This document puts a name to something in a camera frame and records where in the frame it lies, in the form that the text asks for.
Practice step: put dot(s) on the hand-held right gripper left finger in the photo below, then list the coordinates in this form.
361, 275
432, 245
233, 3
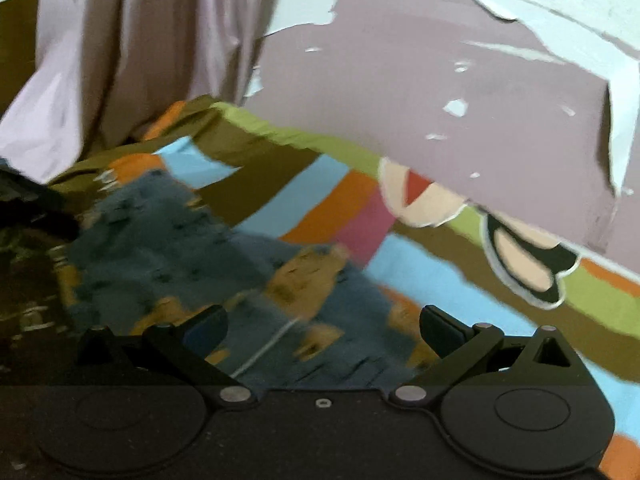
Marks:
206, 334

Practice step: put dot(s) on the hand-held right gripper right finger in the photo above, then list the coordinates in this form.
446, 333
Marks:
441, 332

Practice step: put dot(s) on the blue printed pants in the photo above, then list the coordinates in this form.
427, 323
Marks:
165, 240

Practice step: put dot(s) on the colourful printed bed sheet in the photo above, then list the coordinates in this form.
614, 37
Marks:
440, 265

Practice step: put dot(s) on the pink curtain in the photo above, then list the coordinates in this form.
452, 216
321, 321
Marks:
125, 60

